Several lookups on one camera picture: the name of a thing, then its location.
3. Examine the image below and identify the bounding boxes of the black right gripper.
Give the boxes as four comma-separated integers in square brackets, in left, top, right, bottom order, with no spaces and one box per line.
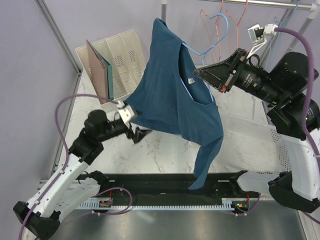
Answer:
[194,47,287,106]

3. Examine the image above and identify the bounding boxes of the white slotted cable duct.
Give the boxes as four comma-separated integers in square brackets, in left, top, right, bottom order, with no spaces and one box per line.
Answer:
[76,198,235,211]

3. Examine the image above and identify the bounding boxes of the brown cardboard folder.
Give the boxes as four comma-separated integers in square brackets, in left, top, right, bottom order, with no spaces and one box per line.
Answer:
[86,40,109,98]

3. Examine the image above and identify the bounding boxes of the white plastic file organizer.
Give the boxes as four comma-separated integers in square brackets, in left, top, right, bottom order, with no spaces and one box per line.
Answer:
[75,29,146,101]

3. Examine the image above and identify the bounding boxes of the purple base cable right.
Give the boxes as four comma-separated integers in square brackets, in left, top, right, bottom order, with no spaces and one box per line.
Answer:
[232,191,263,217]

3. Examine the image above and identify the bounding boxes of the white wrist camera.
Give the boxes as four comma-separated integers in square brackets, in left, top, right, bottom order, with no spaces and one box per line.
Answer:
[116,100,142,124]
[246,23,278,59]

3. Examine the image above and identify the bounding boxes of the pink wire hanger left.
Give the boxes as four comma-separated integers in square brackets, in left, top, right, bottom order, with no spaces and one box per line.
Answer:
[200,9,221,63]

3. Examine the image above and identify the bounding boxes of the white plastic laundry basket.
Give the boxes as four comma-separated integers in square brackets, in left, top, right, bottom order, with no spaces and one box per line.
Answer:
[216,114,291,174]

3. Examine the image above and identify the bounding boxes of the metal clothes rack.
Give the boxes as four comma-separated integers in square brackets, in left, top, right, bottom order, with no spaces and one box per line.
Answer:
[159,0,315,121]

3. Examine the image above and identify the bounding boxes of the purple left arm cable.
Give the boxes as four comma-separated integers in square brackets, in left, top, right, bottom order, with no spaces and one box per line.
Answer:
[17,94,121,240]

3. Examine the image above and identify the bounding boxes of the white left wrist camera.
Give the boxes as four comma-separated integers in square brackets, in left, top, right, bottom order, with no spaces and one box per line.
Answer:
[116,100,142,124]

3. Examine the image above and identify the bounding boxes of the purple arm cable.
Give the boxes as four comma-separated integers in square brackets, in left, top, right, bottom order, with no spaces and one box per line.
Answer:
[17,94,121,240]
[273,27,320,222]

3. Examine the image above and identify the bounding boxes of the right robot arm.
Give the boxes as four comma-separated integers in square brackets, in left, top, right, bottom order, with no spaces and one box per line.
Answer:
[193,48,320,213]

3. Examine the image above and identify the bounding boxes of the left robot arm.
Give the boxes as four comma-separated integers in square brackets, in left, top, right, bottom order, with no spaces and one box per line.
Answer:
[13,105,150,240]

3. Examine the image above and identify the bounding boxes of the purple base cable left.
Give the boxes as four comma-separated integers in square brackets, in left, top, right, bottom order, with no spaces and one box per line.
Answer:
[62,186,136,223]

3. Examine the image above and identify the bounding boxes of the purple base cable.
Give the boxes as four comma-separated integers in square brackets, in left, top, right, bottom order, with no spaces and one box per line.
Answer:
[62,186,136,223]
[232,191,263,217]

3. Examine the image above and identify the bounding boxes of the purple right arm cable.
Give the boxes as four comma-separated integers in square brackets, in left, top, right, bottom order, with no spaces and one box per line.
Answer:
[273,27,320,222]

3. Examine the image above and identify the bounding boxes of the pink wire hanger right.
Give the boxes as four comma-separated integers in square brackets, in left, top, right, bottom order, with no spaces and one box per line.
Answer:
[225,0,248,54]

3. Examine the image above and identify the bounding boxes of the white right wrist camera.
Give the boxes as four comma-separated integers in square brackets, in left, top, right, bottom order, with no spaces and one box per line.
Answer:
[246,23,278,59]

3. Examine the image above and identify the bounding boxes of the blue t shirt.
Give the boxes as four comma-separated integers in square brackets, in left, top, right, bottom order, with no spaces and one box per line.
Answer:
[126,18,224,190]

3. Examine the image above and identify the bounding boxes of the pink wire hanger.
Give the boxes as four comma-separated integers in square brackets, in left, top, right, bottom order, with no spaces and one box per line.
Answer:
[200,9,221,63]
[225,0,248,54]

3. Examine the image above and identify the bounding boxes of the teal folder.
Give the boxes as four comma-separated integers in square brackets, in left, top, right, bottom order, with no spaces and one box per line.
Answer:
[101,55,114,100]

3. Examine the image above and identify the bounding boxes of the blue wire hanger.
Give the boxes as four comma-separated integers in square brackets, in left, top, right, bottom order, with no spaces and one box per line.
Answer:
[182,9,230,67]
[265,0,300,71]

